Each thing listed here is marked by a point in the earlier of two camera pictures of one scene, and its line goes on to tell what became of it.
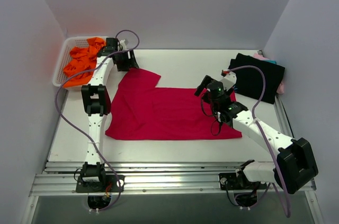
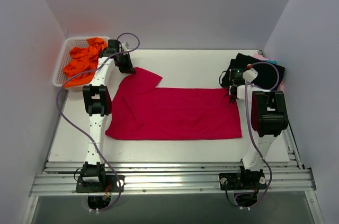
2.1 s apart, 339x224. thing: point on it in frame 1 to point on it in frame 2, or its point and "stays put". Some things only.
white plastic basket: (69, 44) stays put
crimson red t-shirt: (140, 110) stays put
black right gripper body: (204, 86) to (228, 86)
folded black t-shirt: (250, 80) stays put
